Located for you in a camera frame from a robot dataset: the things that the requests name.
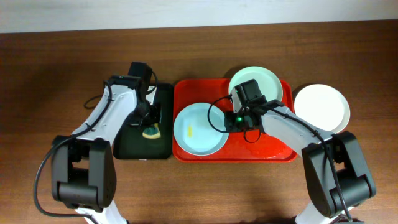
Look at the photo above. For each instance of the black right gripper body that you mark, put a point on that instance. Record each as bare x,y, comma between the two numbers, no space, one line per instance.
237,121

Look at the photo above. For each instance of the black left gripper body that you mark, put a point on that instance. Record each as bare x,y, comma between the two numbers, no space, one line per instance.
146,115

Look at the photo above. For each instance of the yellow green sponge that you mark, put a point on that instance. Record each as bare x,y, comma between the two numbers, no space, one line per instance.
152,132

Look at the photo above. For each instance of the light blue plate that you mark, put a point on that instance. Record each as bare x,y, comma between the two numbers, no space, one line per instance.
199,129

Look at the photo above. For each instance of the white plate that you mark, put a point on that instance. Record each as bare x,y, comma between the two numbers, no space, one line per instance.
322,106

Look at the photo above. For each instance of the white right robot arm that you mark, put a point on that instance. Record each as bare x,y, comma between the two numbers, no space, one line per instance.
336,172

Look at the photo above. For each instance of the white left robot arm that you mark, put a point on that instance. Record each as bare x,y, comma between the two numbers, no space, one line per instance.
83,173

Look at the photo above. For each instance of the red plastic tray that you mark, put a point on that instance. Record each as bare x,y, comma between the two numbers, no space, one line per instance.
238,147

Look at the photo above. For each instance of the black plastic tray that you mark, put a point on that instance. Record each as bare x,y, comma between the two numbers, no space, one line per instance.
131,144

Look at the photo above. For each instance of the green plate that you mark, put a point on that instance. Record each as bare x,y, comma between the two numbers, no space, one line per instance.
269,84

